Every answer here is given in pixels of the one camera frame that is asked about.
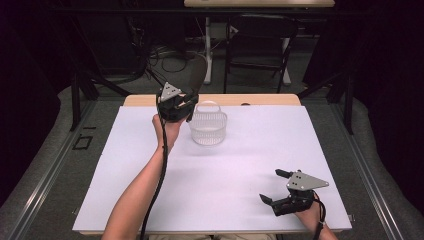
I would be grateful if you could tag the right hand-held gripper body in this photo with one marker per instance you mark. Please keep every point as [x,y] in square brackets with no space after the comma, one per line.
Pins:
[296,196]

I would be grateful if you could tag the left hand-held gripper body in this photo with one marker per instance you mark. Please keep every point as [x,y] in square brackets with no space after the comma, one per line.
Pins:
[170,106]

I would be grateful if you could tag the white slotted plastic basket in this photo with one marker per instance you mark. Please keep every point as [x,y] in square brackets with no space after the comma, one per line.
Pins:
[208,131]

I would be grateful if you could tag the person's right hand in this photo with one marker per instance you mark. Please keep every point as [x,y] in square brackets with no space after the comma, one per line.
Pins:
[310,216]

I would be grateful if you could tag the person's left hand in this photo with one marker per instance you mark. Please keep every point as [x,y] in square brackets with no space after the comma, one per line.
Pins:
[170,133]

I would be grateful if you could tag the white table cover sheet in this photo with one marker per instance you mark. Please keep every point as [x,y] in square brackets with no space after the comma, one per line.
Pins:
[233,186]

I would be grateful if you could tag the white table leg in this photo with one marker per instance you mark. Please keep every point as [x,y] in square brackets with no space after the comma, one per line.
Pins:
[208,50]

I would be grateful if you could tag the black metal stand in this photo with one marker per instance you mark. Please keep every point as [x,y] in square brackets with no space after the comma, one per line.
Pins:
[340,90]
[85,90]

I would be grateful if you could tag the black folding chair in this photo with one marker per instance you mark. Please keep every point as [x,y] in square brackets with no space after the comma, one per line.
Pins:
[260,43]

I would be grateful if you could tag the black tape square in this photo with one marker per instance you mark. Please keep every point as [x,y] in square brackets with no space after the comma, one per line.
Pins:
[82,142]

